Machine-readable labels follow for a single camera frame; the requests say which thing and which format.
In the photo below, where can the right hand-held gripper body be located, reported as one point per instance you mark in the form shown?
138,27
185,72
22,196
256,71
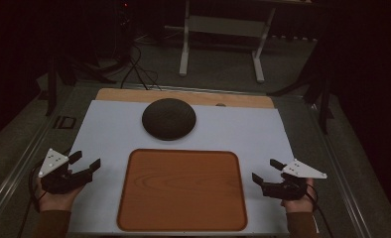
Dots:
301,170

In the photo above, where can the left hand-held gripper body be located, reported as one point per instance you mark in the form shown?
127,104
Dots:
53,162

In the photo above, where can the person's right hand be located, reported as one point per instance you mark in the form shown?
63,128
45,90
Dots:
298,205

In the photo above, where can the person's left hand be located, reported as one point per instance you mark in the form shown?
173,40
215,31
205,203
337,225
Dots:
56,201

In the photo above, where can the floor socket plate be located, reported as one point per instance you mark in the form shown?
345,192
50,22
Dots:
65,122

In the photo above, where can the white table mat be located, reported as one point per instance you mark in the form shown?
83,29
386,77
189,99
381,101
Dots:
117,132

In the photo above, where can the black metal stand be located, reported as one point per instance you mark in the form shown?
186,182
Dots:
52,89
324,105

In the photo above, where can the orange wooden tray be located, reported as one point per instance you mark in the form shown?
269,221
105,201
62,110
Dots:
182,191

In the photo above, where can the dark round wooden bowl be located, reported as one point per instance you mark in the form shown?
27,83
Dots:
168,119

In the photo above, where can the dark equipment rack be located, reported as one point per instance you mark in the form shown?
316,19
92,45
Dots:
124,23

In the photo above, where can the metal floor rail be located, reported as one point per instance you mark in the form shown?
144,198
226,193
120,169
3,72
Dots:
344,185
18,172

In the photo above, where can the white metal table frame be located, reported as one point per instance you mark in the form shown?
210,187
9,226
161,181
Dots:
184,49

